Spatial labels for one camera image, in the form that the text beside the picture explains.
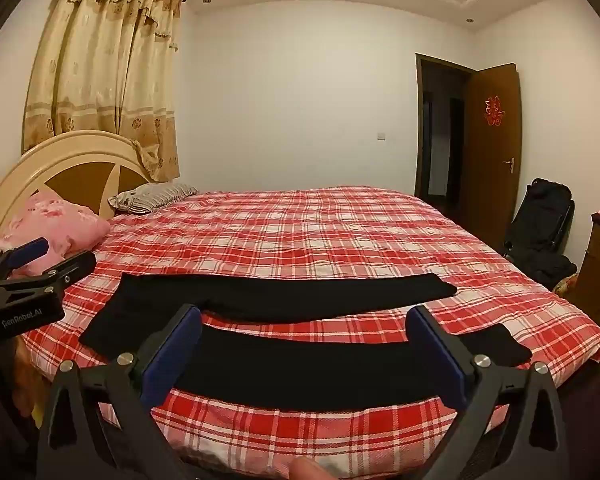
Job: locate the red plaid bed sheet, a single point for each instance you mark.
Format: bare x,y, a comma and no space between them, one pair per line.
305,235

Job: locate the grey striped pillow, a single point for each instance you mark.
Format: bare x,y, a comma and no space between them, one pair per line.
150,195

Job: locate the black suitcase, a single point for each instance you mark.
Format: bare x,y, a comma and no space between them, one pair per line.
545,220

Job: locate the cream wooden headboard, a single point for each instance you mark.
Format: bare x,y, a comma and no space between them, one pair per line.
40,160

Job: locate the pink floral pillow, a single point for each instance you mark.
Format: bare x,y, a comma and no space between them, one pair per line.
65,225

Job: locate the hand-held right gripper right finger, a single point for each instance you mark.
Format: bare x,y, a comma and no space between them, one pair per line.
440,360

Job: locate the red paper door decoration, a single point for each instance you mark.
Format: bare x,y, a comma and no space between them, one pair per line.
493,110

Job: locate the black pants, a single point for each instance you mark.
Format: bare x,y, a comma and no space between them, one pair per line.
280,300

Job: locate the brown wooden cabinet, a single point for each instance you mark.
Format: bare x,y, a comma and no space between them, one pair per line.
597,260

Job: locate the beige floral curtain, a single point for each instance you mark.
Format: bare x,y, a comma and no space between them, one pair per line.
105,60

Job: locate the brown wooden door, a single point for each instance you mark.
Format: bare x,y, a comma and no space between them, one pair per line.
485,185

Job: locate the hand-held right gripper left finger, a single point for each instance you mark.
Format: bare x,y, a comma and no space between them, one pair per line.
172,355

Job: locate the dark door frame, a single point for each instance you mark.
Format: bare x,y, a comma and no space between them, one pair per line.
418,125

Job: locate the person's right hand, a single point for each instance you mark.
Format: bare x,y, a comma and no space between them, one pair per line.
307,470

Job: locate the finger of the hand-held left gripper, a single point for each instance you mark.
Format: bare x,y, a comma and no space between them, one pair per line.
67,271
27,251

